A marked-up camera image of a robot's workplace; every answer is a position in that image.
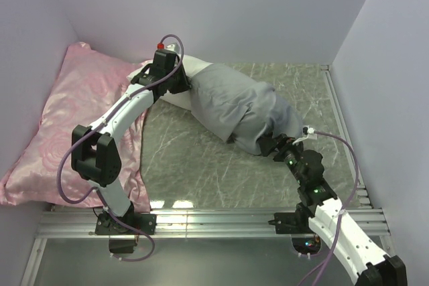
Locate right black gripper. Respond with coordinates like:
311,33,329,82
257,133,306,186

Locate white pillow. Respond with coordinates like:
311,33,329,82
127,55,211,111

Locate grey satin pillowcase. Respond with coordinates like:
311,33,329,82
190,64,303,155

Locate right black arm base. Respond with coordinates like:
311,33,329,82
268,212,322,257

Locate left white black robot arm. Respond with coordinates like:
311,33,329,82
71,47,190,234

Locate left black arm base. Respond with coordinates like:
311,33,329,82
95,205,157,259

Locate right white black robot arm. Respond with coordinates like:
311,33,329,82
257,134,408,285

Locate pink satin rose pillow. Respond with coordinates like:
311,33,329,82
1,42,150,212

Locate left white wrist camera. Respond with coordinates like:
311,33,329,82
157,42,181,54

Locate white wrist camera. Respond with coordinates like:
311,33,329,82
292,126,318,145
157,42,181,54

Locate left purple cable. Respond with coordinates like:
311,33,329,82
57,33,185,262

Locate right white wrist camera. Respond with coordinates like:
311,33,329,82
292,126,318,145

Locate aluminium mounting rail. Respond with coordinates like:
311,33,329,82
21,207,394,285

